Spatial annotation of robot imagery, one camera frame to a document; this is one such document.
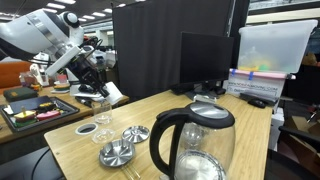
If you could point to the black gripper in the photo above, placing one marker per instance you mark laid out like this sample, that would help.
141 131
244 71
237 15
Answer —
83 71

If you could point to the white plastic cup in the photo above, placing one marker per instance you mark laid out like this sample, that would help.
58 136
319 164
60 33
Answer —
115 94

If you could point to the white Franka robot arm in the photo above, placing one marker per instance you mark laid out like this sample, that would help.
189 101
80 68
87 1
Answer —
30 33

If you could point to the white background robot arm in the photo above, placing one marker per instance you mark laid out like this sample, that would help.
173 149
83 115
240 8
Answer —
75 26

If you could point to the stack of colourful plates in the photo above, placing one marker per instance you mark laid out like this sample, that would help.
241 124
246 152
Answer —
62 86

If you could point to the black plastic tray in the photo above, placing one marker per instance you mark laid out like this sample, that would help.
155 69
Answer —
65 108

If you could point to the wooden side table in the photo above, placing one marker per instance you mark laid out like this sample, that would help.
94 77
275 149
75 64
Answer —
66 118

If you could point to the clear glass dish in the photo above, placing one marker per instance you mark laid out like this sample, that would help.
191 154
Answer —
103 136

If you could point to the dark toy with yellow band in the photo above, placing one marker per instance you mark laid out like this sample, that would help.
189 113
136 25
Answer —
46 106

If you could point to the pink toy block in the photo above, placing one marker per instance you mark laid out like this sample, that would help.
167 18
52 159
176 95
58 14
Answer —
48 115

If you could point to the round steel lid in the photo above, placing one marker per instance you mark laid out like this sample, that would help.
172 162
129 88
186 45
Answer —
135 134

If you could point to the black curtain divider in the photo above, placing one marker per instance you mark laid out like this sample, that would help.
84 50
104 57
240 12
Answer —
146 46

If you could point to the ceiling light panel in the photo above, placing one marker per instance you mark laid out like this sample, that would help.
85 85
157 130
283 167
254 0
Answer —
98 14
88 17
55 5

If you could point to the dark green flat case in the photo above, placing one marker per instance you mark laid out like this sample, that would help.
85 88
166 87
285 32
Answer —
20 94

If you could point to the yellow green toy sandwich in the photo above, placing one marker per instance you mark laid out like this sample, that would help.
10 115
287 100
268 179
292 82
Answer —
25 117

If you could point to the black computer monitor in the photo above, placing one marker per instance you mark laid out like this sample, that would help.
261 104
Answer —
206 58

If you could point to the black rounded object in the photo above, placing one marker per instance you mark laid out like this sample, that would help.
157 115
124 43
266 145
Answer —
220 90

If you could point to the white printed cardboard box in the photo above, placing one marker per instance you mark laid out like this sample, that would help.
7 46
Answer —
256 87

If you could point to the black computer mouse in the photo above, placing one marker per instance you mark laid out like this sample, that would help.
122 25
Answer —
256 103

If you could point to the black flat device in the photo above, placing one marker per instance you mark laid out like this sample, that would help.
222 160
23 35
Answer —
266 97

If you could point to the pink bin lid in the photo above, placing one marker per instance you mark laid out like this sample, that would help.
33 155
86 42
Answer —
266 74

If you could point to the clear plastic storage bin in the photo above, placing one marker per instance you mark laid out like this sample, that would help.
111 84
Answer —
276 46

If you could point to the black armrest chair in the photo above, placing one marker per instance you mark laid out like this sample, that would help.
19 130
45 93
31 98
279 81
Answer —
296 136

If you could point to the brown cardboard box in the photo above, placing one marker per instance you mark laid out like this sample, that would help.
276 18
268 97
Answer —
300 123

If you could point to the white wrist camera mount bar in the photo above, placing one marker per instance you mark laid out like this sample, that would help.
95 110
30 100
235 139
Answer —
63 61

